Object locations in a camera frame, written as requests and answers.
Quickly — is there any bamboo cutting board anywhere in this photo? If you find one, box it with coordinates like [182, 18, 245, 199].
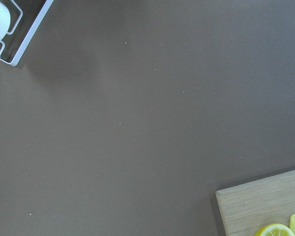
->
[215, 170, 295, 236]

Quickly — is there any white cup rack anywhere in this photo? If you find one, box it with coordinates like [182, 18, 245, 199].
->
[0, 0, 53, 66]

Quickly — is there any lemon slice lower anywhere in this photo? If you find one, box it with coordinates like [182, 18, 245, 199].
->
[254, 223, 295, 236]

